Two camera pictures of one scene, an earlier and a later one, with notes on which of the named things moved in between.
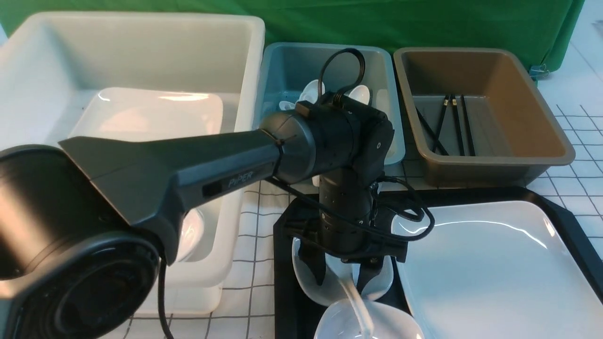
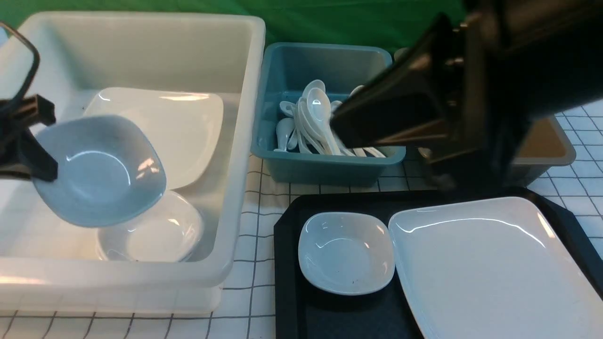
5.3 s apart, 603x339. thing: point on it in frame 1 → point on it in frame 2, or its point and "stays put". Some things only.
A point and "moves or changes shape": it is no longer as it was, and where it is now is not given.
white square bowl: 338,321 moves or changes shape
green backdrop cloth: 541,29 stays put
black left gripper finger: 368,271 → 39,165
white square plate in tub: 146,114 stays put
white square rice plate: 501,270 stays put
